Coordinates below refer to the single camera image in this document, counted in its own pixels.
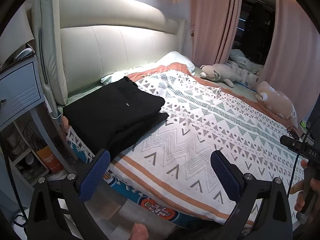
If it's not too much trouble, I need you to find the black long sleeve shirt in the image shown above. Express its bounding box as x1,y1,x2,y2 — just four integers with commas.
63,77,165,126

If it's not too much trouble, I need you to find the white box with items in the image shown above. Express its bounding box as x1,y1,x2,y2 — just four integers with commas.
299,120,315,141

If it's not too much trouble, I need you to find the peach fleece pillow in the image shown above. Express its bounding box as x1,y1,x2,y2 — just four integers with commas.
255,81,298,129

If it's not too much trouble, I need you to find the folded black garment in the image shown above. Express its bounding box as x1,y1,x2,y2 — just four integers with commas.
66,112,169,163

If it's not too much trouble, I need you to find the pink curtain right panel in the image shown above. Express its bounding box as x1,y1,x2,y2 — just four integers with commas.
260,0,319,121

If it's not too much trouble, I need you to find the pink curtain panel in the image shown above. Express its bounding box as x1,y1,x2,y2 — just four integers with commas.
190,0,242,66
260,0,319,121

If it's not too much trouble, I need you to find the patterned white orange duvet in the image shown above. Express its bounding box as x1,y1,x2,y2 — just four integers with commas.
61,63,307,227

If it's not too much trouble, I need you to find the blue bedside drawer cabinet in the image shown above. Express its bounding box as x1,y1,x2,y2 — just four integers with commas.
1,55,65,190

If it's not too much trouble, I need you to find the crumpled light green bedding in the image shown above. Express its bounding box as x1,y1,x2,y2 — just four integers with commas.
227,49,264,90

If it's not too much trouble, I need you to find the beige plush animal toy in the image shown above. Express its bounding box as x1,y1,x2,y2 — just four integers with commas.
200,63,242,88

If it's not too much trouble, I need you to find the cream padded headboard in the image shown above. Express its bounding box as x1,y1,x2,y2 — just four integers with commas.
31,0,186,107

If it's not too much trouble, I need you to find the white bed pillow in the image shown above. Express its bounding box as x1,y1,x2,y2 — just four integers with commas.
100,51,196,85

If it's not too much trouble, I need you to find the pink curtain left panel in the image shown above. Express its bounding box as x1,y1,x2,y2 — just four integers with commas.
190,0,242,66

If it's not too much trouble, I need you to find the black camera cable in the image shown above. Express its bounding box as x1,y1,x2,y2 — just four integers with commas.
286,122,313,196

